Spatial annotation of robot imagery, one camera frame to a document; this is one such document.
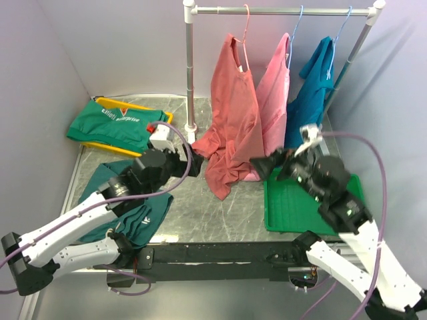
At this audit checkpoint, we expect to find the green plastic tray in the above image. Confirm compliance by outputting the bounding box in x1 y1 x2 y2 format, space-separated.
263 166 364 236

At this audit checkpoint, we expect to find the silver clothes rack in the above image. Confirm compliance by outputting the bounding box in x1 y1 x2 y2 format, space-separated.
182 1 386 143

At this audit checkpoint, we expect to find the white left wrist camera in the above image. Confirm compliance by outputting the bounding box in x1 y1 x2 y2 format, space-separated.
147 124 175 152

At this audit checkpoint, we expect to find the green printed t shirt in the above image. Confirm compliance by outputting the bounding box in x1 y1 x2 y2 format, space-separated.
65 100 167 151

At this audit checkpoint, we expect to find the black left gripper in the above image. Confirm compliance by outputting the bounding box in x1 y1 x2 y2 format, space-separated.
145 142 203 197

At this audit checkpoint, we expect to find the pink t shirt on hanger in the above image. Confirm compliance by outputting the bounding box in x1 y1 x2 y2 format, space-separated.
243 32 293 183

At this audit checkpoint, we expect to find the yellow plastic tray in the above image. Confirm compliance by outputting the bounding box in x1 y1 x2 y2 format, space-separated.
79 96 174 158

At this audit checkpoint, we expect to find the light blue hanger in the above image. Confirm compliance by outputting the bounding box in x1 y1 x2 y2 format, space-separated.
287 5 304 70
326 6 353 80

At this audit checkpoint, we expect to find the blue t shirt on hanger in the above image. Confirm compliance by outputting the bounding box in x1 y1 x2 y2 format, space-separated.
284 37 334 149

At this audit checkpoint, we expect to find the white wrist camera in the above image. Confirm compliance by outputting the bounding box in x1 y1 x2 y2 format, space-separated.
294 123 323 157
147 124 175 152

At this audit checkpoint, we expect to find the light blue hanger right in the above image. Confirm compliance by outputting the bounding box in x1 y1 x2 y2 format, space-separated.
326 6 353 80

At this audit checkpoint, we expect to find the salmon red t shirt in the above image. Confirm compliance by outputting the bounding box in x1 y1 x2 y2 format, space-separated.
192 34 264 201

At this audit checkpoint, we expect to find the dark teal t shirt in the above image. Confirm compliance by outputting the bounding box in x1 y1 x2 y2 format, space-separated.
78 160 173 249

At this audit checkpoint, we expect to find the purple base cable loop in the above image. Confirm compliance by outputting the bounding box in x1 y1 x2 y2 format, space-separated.
103 266 156 297

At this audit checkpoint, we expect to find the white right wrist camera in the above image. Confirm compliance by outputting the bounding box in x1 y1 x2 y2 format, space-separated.
294 123 323 157

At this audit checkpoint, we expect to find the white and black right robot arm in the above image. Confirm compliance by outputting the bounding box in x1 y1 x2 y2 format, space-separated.
250 149 426 319

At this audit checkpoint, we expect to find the light blue hanger left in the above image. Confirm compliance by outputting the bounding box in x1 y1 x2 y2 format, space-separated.
287 5 304 70

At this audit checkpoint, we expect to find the pink wire hanger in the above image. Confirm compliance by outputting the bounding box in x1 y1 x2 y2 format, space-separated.
236 3 250 73

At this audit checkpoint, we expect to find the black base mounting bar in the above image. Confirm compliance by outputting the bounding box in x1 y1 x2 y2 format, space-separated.
118 241 320 282

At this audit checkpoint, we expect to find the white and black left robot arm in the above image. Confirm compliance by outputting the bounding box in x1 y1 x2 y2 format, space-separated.
1 145 203 296

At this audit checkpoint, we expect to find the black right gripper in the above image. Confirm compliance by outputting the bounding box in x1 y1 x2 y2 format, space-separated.
248 142 324 201

